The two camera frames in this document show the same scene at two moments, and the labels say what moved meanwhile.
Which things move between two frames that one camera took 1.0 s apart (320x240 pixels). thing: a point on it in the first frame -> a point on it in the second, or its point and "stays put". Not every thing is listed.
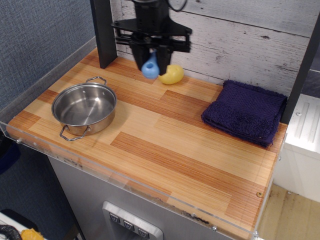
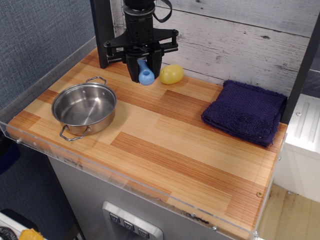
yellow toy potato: x=174 y=74 stays put
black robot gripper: x=153 y=25 -> x=141 y=39
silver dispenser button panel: x=119 y=224 stays put
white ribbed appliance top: x=303 y=130 stays put
